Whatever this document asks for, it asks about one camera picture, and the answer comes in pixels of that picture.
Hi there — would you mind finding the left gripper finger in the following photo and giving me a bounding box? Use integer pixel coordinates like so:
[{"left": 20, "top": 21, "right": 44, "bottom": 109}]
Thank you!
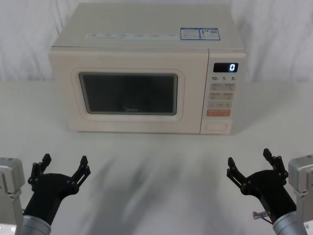
[
  {"left": 69, "top": 155, "right": 91, "bottom": 191},
  {"left": 27, "top": 153, "right": 52, "bottom": 188}
]

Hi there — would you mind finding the thin cable with silver plug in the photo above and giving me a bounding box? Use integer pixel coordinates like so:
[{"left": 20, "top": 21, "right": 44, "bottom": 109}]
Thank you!
[{"left": 252, "top": 211, "right": 275, "bottom": 226}]

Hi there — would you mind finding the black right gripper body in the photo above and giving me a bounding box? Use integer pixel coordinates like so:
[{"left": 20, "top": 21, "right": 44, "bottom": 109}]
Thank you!
[{"left": 240, "top": 170, "right": 298, "bottom": 221}]

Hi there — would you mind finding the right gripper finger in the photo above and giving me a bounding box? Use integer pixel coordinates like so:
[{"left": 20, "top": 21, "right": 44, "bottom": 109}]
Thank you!
[
  {"left": 263, "top": 148, "right": 290, "bottom": 188},
  {"left": 226, "top": 157, "right": 250, "bottom": 190}
]

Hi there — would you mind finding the cream microwave oven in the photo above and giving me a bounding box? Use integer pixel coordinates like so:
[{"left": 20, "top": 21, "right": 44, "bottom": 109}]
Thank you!
[{"left": 48, "top": 2, "right": 246, "bottom": 135}]

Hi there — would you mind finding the white table cloth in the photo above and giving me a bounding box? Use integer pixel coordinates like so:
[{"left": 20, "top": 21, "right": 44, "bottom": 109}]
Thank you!
[{"left": 0, "top": 78, "right": 313, "bottom": 235}]

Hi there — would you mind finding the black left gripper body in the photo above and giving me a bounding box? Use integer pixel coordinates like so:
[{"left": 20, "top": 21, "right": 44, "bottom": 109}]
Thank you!
[{"left": 23, "top": 172, "right": 79, "bottom": 226}]

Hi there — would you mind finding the white curtain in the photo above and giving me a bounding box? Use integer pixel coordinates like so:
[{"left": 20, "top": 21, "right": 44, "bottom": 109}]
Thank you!
[{"left": 0, "top": 0, "right": 313, "bottom": 83}]

